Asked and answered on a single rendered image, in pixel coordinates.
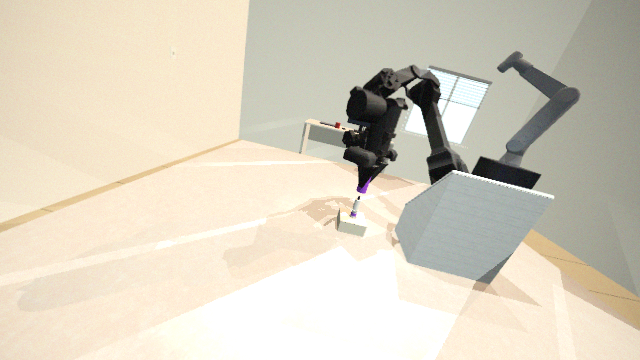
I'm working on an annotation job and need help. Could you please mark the purple marker cap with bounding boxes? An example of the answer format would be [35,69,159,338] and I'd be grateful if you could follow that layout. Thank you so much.
[356,178,371,194]

